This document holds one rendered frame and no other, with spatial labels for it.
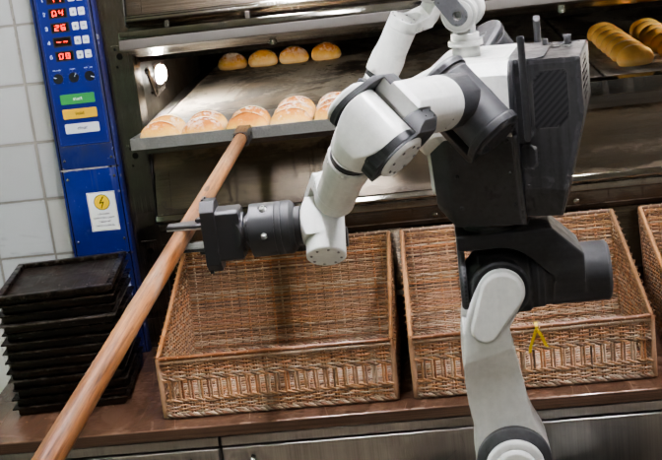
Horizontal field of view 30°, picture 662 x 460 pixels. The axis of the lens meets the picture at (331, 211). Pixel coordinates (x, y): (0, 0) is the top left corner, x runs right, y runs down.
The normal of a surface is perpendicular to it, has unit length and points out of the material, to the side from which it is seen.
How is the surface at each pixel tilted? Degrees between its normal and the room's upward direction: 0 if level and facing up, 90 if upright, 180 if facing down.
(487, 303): 90
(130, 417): 0
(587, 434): 90
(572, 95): 90
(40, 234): 90
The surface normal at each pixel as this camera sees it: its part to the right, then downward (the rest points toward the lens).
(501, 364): 0.10, 0.62
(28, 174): -0.05, 0.26
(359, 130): -0.37, 0.01
